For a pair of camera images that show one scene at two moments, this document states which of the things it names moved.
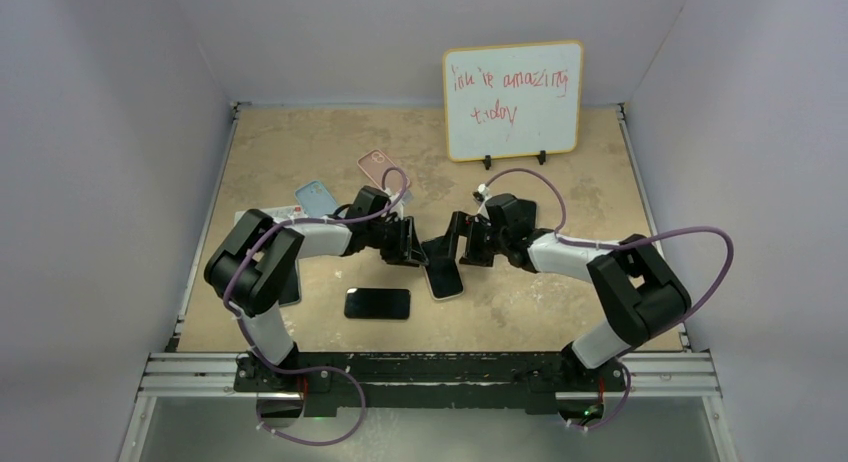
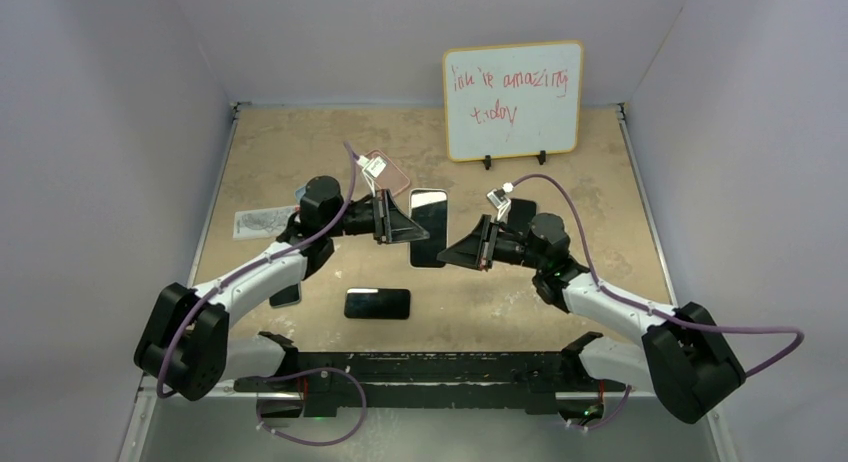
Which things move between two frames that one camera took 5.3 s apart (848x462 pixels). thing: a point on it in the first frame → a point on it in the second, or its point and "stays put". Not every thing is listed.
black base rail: [331, 379] stays put
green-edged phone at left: [292, 290] stays put
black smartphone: [442, 271] → [433, 219]
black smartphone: [522, 213] stays put
